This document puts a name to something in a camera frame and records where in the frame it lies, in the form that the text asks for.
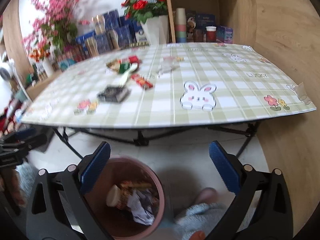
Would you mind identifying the white round lid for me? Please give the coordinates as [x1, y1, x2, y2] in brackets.
[106, 185, 121, 207]

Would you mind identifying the brown paper bag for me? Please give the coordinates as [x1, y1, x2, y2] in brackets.
[117, 180, 152, 206]

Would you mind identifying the black tissue packet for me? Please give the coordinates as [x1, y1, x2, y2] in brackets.
[97, 86, 130, 103]

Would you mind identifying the red lighter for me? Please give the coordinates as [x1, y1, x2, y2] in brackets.
[131, 74, 153, 90]

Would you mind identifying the green snack wrapper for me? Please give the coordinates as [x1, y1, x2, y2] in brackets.
[119, 62, 131, 74]

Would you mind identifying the cream plastic fork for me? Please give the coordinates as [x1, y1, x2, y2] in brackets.
[118, 63, 138, 87]

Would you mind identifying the silver foil wrapper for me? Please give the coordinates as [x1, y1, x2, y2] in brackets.
[127, 189, 159, 226]

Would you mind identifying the red cigarette box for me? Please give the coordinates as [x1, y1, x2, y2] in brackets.
[128, 56, 140, 64]

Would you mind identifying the brown plastic trash bin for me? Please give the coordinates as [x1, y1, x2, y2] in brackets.
[85, 157, 165, 239]

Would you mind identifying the left hand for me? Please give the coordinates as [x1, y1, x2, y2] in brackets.
[1, 167, 27, 207]

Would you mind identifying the white desk fan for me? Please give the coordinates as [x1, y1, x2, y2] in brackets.
[0, 58, 32, 100]

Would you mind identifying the green plaid rabbit tablecloth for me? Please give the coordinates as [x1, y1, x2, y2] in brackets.
[21, 43, 316, 129]

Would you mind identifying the orange flowers white vase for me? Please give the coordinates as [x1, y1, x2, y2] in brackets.
[29, 48, 55, 80]

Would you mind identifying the colourful tin flower box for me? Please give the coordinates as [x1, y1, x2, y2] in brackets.
[56, 45, 87, 72]

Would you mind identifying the small blue purple box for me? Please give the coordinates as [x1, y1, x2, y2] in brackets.
[216, 25, 233, 44]

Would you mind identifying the gold blue gift box left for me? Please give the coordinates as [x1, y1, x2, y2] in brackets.
[85, 34, 110, 57]

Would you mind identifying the gold blue gift box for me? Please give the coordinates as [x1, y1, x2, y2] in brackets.
[85, 34, 110, 57]
[92, 9, 120, 35]
[107, 25, 133, 49]

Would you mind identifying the dark brown cup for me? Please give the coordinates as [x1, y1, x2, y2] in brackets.
[193, 29, 204, 42]

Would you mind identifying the red cup white rim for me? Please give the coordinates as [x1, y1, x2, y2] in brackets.
[206, 26, 216, 42]

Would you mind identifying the green gold decorative tray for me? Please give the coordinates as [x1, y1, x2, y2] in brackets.
[129, 41, 149, 48]

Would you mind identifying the gold blue gift box right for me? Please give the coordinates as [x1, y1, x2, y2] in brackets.
[107, 25, 133, 49]

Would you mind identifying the stack of pastel paper cups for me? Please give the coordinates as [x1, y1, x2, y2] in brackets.
[175, 8, 187, 43]

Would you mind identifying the gold blue gift box upper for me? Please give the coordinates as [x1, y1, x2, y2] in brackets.
[92, 9, 120, 35]

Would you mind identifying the pink blossom flower arrangement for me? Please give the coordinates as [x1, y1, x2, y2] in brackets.
[23, 0, 91, 52]

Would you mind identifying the wooden shelf unit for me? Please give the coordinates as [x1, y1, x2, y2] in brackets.
[167, 0, 257, 46]

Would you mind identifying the red rose plant white pot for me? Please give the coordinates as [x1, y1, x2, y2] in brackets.
[121, 0, 169, 46]

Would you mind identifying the black folding table frame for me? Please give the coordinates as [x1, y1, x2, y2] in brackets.
[51, 121, 262, 159]

